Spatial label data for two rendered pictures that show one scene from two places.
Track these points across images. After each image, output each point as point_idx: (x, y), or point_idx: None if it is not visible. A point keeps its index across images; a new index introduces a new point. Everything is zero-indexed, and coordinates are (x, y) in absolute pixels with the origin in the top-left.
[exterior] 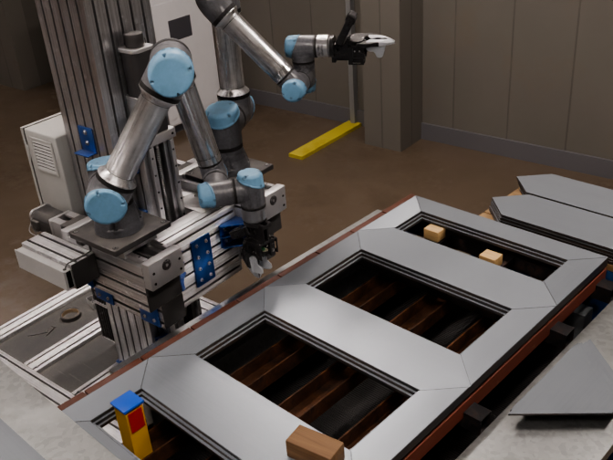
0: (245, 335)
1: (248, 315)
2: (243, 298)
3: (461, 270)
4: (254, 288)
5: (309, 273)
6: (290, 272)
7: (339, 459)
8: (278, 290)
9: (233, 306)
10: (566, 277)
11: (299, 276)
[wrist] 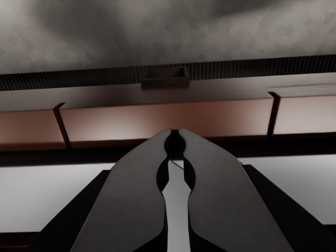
0: (121, 66)
1: (38, 220)
2: (81, 126)
3: None
4: (148, 107)
5: (320, 202)
6: (297, 158)
7: None
8: (180, 200)
9: (14, 167)
10: None
11: (289, 192)
